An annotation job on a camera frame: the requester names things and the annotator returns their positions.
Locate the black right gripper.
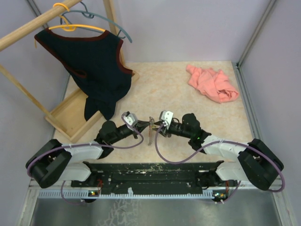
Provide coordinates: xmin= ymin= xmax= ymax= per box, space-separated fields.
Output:
xmin=153 ymin=120 xmax=192 ymax=139

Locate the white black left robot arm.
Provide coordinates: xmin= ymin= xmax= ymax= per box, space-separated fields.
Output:
xmin=25 ymin=116 xmax=150 ymax=188

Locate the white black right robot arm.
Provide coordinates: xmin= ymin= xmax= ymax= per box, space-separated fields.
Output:
xmin=154 ymin=111 xmax=285 ymax=192

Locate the wooden clothes rack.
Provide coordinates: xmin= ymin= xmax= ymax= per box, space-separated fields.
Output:
xmin=0 ymin=0 xmax=140 ymax=138

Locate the pink crumpled cloth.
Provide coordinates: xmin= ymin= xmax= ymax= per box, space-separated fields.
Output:
xmin=186 ymin=65 xmax=239 ymax=103

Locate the dark navy vest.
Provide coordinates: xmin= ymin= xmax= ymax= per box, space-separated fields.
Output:
xmin=34 ymin=29 xmax=133 ymax=121

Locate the yellow clothes hanger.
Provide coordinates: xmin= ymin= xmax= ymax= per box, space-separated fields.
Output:
xmin=34 ymin=3 xmax=106 ymax=48

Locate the grey-blue clothes hanger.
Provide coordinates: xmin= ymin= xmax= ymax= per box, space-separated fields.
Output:
xmin=59 ymin=0 xmax=133 ymax=43

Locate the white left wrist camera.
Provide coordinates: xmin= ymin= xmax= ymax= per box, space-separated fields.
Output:
xmin=121 ymin=112 xmax=138 ymax=127

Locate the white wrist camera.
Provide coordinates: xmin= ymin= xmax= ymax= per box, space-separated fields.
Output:
xmin=121 ymin=112 xmax=138 ymax=127
xmin=159 ymin=110 xmax=174 ymax=129

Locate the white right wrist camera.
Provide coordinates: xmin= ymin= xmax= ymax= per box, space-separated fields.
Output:
xmin=159 ymin=110 xmax=174 ymax=129

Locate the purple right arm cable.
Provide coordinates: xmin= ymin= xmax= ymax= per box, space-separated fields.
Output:
xmin=154 ymin=122 xmax=286 ymax=203

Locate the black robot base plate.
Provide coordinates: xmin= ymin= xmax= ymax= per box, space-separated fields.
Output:
xmin=71 ymin=161 xmax=238 ymax=195

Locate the aluminium frame rail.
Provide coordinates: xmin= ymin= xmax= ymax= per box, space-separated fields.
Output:
xmin=16 ymin=169 xmax=299 ymax=226

